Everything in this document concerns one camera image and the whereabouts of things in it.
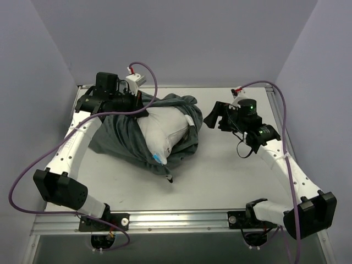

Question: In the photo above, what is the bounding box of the zebra print pillowcase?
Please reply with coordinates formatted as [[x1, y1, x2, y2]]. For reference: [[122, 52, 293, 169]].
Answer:
[[89, 92, 203, 180]]

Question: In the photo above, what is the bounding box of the white pillow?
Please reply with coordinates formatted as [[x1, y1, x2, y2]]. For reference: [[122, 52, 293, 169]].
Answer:
[[137, 107, 195, 165]]

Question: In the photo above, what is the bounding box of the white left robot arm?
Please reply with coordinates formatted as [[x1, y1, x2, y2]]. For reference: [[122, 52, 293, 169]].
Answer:
[[33, 70, 147, 230]]

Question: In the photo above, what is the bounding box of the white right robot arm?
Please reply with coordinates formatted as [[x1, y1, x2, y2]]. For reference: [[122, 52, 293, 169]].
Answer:
[[203, 99, 337, 239]]

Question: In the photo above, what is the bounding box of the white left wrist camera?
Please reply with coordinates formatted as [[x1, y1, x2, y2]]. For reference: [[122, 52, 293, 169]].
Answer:
[[125, 73, 146, 96]]

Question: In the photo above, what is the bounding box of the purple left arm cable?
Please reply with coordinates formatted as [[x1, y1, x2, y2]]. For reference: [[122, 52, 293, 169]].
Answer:
[[8, 62, 158, 251]]

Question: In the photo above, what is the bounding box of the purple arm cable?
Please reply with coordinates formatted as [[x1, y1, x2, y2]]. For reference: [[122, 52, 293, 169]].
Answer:
[[8, 62, 158, 251], [230, 80, 303, 264]]

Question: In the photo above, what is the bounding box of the aluminium right side rail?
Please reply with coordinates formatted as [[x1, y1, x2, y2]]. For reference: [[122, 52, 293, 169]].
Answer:
[[265, 83, 314, 207]]

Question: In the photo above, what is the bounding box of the aluminium rail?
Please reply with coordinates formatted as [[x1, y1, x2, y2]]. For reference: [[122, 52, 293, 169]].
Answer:
[[30, 201, 290, 235], [265, 83, 314, 207]]

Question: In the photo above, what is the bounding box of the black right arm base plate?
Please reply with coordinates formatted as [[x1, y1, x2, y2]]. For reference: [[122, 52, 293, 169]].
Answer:
[[227, 210, 277, 230]]

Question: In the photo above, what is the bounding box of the aluminium front rail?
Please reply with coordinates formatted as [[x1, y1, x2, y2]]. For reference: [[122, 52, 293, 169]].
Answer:
[[30, 201, 290, 235]]

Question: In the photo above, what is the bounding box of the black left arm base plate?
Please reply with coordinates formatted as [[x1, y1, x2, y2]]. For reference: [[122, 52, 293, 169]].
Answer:
[[78, 212, 130, 232]]

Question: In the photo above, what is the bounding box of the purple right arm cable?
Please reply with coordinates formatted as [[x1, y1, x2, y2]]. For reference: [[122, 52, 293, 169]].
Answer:
[[230, 80, 303, 264]]

